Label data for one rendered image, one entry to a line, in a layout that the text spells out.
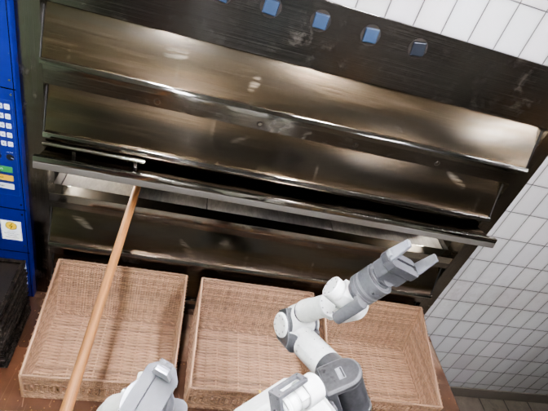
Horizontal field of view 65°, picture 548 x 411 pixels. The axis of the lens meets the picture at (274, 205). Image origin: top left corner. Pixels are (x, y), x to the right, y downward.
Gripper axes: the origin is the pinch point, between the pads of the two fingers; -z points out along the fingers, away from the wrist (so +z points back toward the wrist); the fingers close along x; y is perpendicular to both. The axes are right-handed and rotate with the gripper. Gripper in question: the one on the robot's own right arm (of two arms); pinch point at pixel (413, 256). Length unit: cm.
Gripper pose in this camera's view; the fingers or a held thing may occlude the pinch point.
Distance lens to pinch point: 111.9
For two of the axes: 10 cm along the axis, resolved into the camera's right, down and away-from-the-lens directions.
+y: -0.9, -7.2, 6.9
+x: -7.7, -3.8, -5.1
